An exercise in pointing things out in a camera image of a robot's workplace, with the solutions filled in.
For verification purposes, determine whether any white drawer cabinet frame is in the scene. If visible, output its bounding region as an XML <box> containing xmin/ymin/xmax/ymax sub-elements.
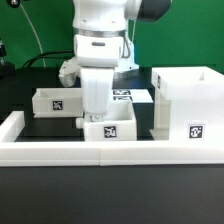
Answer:
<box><xmin>151</xmin><ymin>67</ymin><xmax>224</xmax><ymax>142</ymax></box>

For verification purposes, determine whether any white marker plate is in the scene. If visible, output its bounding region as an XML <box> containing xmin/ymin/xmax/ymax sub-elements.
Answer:
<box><xmin>111</xmin><ymin>89</ymin><xmax>153</xmax><ymax>103</ymax></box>

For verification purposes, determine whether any black raised platform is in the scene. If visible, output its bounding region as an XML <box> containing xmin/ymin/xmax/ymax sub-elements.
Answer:
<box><xmin>21</xmin><ymin>80</ymin><xmax>154</xmax><ymax>141</ymax></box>

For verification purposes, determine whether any black cable bundle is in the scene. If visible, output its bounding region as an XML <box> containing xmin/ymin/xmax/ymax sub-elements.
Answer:
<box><xmin>22</xmin><ymin>49</ymin><xmax>75</xmax><ymax>69</ymax></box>

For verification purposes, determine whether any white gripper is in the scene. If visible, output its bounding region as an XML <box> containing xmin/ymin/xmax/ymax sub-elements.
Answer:
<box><xmin>80</xmin><ymin>67</ymin><xmax>114</xmax><ymax>122</ymax></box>

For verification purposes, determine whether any white drawer box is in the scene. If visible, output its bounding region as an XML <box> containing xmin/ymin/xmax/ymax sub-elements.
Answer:
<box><xmin>32</xmin><ymin>88</ymin><xmax>83</xmax><ymax>118</ymax></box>
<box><xmin>76</xmin><ymin>100</ymin><xmax>137</xmax><ymax>141</ymax></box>

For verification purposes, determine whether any white U-shaped fence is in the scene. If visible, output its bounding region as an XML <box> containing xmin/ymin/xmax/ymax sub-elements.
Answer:
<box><xmin>0</xmin><ymin>111</ymin><xmax>224</xmax><ymax>167</ymax></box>

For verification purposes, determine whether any white thin cable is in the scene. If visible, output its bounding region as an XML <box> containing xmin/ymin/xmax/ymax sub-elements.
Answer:
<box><xmin>19</xmin><ymin>2</ymin><xmax>47</xmax><ymax>68</ymax></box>

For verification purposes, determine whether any black stand at left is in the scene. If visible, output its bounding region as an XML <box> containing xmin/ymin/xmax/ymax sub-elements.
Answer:
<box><xmin>0</xmin><ymin>39</ymin><xmax>15</xmax><ymax>78</ymax></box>

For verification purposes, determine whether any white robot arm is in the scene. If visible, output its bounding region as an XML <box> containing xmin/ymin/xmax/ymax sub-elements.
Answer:
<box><xmin>59</xmin><ymin>0</ymin><xmax>172</xmax><ymax>122</ymax></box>

